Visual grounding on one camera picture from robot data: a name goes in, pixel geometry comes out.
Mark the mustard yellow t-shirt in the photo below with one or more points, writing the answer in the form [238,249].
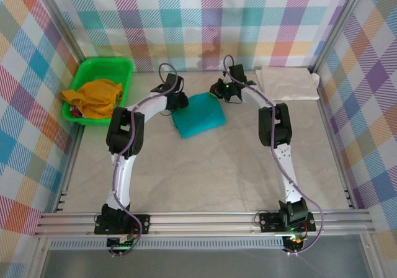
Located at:
[96,98]

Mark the teal t-shirt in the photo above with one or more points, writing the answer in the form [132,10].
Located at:
[198,116]

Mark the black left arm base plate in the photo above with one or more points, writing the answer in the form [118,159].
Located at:
[141,222]

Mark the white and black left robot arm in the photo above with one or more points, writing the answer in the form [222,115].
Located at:
[124,178]

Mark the aluminium frame side rail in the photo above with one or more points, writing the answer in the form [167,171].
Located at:
[336,154]
[73,160]

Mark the green plastic basket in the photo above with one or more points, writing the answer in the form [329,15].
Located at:
[102,67]

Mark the red and white garment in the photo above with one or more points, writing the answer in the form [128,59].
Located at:
[76,113]

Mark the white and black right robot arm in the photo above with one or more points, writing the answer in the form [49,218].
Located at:
[287,172]

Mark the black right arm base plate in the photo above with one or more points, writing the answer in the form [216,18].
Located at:
[270,220]

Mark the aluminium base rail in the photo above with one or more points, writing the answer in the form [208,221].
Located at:
[201,223]

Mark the white folded t-shirt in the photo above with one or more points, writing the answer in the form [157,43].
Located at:
[288,82]

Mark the off-white table cover cloth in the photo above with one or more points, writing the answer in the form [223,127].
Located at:
[201,172]

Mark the aluminium frame post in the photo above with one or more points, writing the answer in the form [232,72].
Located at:
[338,23]
[59,20]

